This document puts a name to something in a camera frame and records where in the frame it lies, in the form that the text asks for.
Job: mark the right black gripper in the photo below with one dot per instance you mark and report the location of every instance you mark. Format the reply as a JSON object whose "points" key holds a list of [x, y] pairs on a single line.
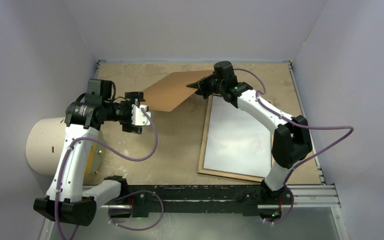
{"points": [[201, 85]]}

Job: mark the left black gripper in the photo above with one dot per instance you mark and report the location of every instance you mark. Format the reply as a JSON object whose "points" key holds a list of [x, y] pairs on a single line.
{"points": [[133, 98]]}

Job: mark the dark landscape photo print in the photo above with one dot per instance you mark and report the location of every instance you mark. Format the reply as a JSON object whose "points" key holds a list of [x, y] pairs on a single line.
{"points": [[238, 139]]}

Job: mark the wooden picture frame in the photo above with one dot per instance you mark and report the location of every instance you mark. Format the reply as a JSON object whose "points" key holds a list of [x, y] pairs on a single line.
{"points": [[205, 132]]}

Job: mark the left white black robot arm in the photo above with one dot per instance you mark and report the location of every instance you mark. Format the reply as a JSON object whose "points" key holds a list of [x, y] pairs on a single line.
{"points": [[65, 201]]}

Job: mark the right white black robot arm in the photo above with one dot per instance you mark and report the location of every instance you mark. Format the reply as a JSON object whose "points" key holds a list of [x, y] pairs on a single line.
{"points": [[291, 136]]}

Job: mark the white cylinder with orange lid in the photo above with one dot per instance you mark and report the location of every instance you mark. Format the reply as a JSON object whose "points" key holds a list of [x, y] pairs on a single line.
{"points": [[44, 147]]}

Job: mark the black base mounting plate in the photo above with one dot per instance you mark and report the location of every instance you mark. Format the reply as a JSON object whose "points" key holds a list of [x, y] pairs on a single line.
{"points": [[248, 200]]}

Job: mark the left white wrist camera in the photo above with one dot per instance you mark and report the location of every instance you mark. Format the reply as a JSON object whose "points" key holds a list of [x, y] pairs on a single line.
{"points": [[140, 115]]}

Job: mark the aluminium rail frame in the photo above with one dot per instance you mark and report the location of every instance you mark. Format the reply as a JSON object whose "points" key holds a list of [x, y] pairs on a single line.
{"points": [[302, 197]]}

